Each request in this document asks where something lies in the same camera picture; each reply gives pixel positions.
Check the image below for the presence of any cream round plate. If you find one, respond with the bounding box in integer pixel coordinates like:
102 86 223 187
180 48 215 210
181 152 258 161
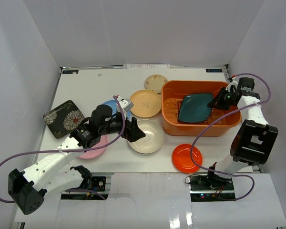
129 119 164 154

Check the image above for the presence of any light blue round plate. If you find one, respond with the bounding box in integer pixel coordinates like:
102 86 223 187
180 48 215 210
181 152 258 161
103 100 131 119

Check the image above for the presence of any dark teal square plate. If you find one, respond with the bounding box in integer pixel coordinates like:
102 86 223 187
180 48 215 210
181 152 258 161
178 93 213 124

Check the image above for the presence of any peach round plate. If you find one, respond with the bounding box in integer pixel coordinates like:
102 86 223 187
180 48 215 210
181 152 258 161
130 89 162 118

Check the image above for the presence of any pink round plate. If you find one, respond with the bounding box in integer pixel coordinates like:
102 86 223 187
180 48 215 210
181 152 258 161
77 135 108 160

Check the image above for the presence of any black floral square plate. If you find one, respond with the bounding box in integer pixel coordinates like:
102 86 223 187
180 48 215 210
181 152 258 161
43 100 85 139

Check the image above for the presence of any orange small round plate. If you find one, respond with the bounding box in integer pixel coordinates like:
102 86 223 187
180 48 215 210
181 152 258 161
172 144 203 173

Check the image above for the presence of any beige patterned small plate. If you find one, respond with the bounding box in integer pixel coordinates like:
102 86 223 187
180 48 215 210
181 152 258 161
144 74 168 94

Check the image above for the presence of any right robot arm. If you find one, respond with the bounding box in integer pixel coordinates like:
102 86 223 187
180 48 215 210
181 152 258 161
205 77 278 190

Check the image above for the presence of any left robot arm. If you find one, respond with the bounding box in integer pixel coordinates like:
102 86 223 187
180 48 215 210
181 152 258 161
8 99 145 215

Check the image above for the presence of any orange plastic bin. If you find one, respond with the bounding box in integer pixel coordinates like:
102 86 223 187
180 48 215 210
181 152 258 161
161 80 237 136

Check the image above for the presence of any black logo sticker right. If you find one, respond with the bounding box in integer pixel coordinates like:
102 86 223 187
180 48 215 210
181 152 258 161
206 69 223 73

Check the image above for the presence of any black logo sticker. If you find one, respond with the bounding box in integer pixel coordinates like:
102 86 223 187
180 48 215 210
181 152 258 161
62 70 79 74
206 69 223 73

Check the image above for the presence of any white paper sheet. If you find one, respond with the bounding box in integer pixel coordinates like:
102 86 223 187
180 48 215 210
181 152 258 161
123 64 170 69

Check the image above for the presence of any black logo sticker left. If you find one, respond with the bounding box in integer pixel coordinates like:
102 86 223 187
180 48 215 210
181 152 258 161
62 70 79 74

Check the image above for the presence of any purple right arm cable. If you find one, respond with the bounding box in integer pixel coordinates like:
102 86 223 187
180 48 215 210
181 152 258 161
189 73 272 201

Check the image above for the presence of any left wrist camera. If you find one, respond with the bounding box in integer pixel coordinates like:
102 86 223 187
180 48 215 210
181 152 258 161
119 98 134 112

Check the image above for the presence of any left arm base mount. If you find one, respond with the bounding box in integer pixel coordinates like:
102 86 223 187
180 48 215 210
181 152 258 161
61 176 109 200

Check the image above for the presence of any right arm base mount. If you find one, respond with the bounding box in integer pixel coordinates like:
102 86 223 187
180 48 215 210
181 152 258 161
184 174 235 202

